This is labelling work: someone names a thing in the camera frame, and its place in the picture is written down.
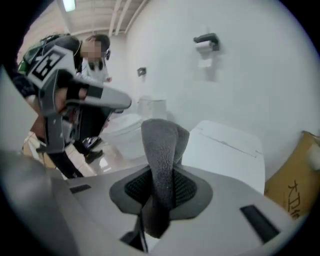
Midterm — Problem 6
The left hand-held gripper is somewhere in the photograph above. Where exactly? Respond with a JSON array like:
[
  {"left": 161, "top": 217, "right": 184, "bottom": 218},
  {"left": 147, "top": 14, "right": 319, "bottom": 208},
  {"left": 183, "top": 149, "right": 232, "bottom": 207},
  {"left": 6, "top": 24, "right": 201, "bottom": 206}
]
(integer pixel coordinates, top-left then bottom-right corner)
[{"left": 24, "top": 44, "right": 133, "bottom": 154}]

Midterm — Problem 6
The black toilet paper holder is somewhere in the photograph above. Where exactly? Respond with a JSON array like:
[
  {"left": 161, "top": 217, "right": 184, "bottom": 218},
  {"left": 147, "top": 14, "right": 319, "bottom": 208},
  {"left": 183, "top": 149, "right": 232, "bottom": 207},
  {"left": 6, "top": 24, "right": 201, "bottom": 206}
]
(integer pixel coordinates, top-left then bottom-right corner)
[{"left": 193, "top": 32, "right": 221, "bottom": 53}]

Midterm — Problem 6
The person's left hand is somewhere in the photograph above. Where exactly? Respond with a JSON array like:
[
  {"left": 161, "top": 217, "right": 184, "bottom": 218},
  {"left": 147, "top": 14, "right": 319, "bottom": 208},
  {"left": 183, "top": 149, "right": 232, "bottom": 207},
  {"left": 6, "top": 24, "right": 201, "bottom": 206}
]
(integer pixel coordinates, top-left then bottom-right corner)
[{"left": 56, "top": 71, "right": 90, "bottom": 114}]

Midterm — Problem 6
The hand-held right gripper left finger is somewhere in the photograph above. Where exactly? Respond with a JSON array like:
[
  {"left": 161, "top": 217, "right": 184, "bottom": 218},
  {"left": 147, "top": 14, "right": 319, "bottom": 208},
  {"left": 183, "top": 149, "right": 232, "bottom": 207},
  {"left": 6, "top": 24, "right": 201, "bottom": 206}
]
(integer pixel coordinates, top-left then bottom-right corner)
[{"left": 66, "top": 165, "right": 151, "bottom": 256}]

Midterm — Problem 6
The yellow printed sack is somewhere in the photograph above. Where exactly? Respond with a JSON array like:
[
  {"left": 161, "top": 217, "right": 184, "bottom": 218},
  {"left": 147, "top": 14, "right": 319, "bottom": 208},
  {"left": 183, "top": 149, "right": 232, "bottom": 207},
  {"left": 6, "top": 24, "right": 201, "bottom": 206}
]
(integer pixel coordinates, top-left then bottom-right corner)
[{"left": 264, "top": 130, "right": 320, "bottom": 221}]

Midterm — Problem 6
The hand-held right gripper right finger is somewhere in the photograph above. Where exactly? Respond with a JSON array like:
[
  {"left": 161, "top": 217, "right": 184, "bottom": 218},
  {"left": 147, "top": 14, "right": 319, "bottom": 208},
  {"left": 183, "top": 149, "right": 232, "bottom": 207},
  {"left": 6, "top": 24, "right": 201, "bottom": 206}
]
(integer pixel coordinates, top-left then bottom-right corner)
[{"left": 149, "top": 164, "right": 302, "bottom": 256}]

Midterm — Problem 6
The white toilet paper roll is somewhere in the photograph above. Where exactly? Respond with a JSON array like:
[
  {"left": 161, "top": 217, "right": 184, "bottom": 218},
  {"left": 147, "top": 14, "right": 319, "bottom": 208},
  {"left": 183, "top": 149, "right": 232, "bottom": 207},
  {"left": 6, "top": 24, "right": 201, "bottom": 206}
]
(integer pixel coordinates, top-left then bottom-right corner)
[{"left": 195, "top": 41, "right": 215, "bottom": 69}]

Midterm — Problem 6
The grey cloth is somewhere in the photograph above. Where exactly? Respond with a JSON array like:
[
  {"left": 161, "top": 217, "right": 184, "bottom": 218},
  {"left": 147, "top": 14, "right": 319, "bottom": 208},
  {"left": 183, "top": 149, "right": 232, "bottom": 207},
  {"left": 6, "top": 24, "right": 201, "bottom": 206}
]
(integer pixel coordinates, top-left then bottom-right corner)
[{"left": 140, "top": 118, "right": 191, "bottom": 239}]

